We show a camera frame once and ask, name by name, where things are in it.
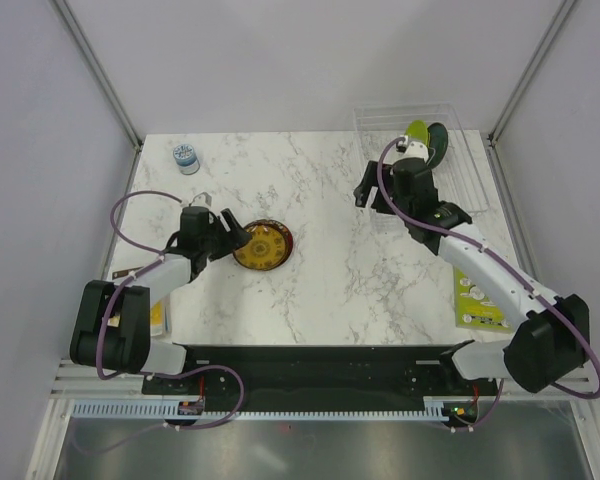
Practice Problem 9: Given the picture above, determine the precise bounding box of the yellow patterned plate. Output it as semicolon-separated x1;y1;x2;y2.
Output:
233;219;285;271

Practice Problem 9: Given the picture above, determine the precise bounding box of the lime green plate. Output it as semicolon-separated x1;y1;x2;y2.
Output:
404;120;430;147

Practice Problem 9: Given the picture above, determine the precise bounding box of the dark green plate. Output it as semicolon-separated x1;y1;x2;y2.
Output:
426;122;449;169

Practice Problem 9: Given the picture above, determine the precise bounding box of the red floral plate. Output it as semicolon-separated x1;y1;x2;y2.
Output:
280;224;294;263

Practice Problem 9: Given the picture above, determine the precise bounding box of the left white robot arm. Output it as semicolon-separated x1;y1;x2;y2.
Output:
69;206;251;393

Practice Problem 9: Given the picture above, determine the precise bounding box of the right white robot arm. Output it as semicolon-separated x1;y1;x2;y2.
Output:
354;157;600;394

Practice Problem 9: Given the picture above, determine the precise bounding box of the blue white round jar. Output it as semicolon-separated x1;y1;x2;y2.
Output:
172;144;200;175

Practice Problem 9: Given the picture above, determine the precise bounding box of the yellow white booklet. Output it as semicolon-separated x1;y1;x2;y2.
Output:
112;269;172;342

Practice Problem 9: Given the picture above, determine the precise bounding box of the green printed booklet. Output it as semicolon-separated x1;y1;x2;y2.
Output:
453;267;513;333

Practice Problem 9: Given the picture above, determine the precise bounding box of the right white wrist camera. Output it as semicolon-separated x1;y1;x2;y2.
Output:
396;137;429;162

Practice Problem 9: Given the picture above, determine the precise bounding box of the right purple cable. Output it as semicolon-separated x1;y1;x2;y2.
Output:
377;137;600;434

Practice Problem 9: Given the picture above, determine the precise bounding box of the purple cable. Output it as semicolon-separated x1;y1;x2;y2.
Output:
94;190;246;454
377;137;600;434

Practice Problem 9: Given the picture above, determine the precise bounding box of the white wire dish rack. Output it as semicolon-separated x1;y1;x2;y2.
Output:
354;103;490;233

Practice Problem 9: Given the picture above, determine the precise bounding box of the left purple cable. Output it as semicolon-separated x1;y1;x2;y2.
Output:
94;190;246;454

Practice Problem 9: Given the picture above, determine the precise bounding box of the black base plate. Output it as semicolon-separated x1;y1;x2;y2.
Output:
142;346;497;411

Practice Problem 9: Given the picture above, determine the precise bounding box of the aluminium frame rail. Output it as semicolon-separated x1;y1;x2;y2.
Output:
49;357;599;401

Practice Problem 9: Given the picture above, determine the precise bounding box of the white slotted cable duct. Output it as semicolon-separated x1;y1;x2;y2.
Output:
71;398;457;423

